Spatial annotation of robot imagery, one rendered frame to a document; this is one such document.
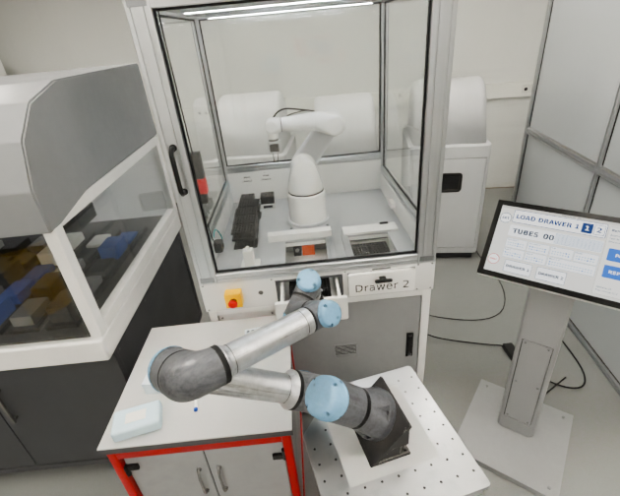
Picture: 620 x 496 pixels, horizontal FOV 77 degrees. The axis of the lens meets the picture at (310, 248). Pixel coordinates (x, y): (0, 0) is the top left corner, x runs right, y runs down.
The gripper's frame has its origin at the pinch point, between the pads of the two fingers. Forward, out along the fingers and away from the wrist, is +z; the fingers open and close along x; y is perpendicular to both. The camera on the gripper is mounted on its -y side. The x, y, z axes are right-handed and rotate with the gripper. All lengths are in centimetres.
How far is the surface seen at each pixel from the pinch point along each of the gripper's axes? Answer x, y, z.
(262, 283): -20.2, -15.0, 9.7
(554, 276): 89, 2, -13
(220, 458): -36, 50, 2
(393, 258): 36.5, -18.4, 4.3
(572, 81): 179, -140, 35
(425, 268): 51, -15, 10
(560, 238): 93, -10, -17
